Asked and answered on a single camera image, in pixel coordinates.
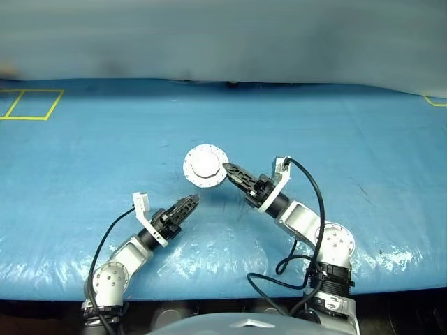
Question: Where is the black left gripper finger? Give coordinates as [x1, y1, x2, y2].
[172, 200, 200, 228]
[166, 193, 201, 220]

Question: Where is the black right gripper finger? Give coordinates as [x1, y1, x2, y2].
[226, 171, 254, 193]
[221, 162, 260, 184]

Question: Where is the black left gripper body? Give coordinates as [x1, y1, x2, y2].
[152, 208, 183, 242]

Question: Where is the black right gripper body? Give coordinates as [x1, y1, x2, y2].
[244, 174, 277, 211]

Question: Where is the silver round motor lid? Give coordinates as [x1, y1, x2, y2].
[183, 143, 230, 188]

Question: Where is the grey robot torso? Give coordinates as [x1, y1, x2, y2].
[146, 311, 298, 335]

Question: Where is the grey backdrop sheet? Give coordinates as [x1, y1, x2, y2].
[0, 0, 447, 99]

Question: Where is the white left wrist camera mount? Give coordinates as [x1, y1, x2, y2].
[132, 191, 168, 248]

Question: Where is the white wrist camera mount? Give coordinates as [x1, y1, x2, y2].
[258, 155, 293, 213]
[132, 191, 168, 248]

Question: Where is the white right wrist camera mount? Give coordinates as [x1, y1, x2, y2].
[258, 155, 293, 213]

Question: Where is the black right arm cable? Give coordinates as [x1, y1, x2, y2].
[246, 157, 326, 317]

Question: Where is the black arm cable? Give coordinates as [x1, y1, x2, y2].
[85, 207, 137, 335]
[246, 157, 326, 317]

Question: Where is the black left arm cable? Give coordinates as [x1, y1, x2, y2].
[85, 207, 137, 335]

